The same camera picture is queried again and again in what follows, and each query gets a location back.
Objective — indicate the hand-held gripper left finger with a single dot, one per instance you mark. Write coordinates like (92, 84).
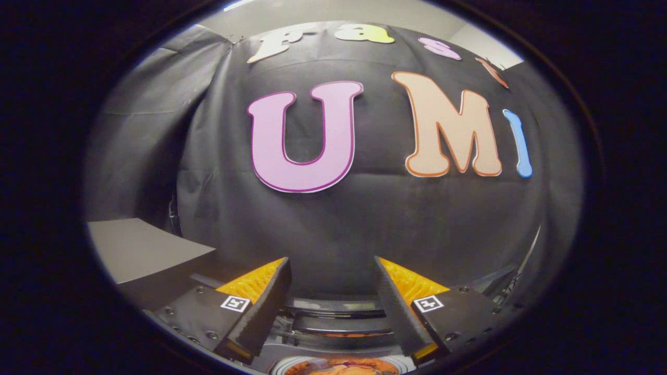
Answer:
(263, 307)

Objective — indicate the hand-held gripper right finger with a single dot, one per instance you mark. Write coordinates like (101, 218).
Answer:
(398, 312)

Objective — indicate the grey washing machine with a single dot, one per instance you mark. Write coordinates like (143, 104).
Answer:
(267, 357)

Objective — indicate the orange cloth garment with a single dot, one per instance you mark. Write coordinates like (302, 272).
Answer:
(338, 369)

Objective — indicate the black backdrop cloth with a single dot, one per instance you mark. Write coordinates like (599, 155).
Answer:
(365, 229)

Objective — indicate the beige and dark cabinet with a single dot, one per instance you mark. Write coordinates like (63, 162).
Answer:
(140, 250)

